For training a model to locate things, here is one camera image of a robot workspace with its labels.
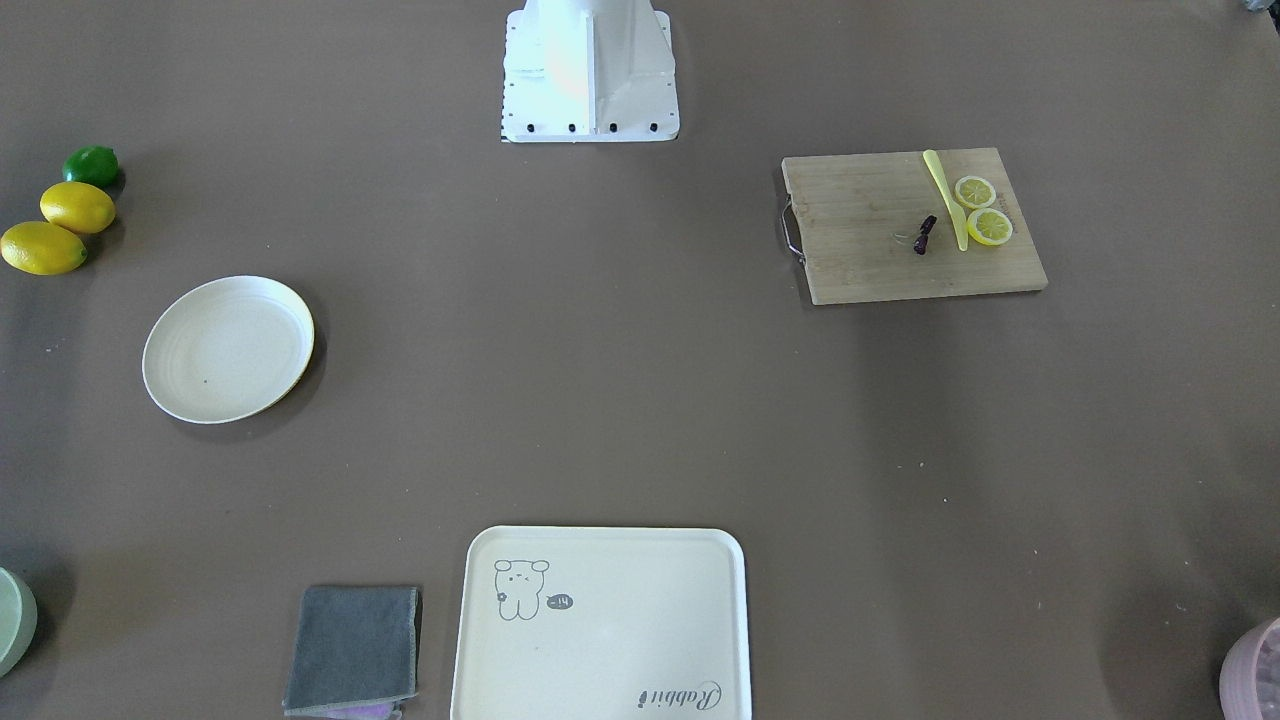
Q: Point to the grey folded cloth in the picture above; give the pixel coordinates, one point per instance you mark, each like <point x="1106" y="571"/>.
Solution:
<point x="355" y="652"/>

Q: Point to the yellow lemon near lime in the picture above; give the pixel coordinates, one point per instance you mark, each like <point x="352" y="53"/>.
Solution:
<point x="79" y="207"/>

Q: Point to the pink bowl with ice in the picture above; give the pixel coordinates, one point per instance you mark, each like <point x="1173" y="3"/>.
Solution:
<point x="1249" y="678"/>

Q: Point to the mint green bowl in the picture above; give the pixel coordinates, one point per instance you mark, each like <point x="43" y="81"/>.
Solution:
<point x="19" y="618"/>

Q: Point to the cream round plate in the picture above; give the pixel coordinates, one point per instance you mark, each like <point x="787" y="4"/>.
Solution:
<point x="228" y="349"/>

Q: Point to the yellow lemon outer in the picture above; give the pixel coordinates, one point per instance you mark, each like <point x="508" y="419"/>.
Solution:
<point x="43" y="248"/>

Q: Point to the cream rectangular rabbit tray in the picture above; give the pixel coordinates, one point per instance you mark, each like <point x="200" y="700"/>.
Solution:
<point x="603" y="623"/>

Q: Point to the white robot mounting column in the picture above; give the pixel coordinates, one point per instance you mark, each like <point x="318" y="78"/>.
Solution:
<point x="589" y="72"/>

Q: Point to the lemon slice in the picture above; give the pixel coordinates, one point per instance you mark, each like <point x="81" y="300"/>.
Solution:
<point x="990" y="227"/>
<point x="975" y="192"/>

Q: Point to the yellow plastic knife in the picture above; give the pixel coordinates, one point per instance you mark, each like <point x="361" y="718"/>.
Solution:
<point x="955" y="211"/>

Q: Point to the green lime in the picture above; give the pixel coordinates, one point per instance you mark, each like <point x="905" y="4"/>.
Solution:
<point x="95" y="164"/>

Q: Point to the lemon slice upper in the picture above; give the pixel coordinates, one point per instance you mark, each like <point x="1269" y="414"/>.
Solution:
<point x="975" y="192"/>

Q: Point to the lemon slice lower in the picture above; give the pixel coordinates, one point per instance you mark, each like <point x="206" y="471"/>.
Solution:
<point x="990" y="227"/>

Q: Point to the wooden cutting board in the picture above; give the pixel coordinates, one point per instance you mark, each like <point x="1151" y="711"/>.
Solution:
<point x="855" y="217"/>

